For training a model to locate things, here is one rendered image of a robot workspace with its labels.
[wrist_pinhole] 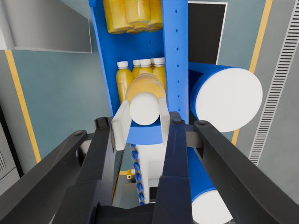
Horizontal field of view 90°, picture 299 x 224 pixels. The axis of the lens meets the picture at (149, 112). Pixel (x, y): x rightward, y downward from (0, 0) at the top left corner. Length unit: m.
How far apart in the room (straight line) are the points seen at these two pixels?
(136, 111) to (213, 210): 0.94
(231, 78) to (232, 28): 1.21
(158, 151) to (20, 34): 0.84
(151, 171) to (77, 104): 1.23
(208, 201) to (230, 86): 0.63
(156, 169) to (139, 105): 0.76
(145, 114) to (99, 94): 1.57
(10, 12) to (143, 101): 0.78
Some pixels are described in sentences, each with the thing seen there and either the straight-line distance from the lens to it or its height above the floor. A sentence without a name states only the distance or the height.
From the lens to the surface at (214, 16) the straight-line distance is 1.63.
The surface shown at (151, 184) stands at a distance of 0.95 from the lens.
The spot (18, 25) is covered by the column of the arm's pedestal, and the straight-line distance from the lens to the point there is 0.91.
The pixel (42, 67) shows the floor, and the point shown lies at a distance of 1.94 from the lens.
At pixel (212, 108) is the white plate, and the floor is 1.04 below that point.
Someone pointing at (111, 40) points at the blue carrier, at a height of 1.02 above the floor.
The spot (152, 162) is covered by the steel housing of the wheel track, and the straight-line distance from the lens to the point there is 0.90.
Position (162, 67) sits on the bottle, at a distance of 0.50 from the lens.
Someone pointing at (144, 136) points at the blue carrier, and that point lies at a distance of 0.45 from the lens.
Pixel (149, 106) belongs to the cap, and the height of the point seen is 1.45.
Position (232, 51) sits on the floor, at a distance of 1.85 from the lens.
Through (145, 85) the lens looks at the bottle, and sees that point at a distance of 0.22.
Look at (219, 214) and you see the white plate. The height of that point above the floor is 1.04.
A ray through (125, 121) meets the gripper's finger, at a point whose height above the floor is 1.48.
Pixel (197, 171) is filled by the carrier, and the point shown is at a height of 0.88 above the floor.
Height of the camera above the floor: 1.63
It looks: 70 degrees down
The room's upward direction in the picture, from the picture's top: 176 degrees clockwise
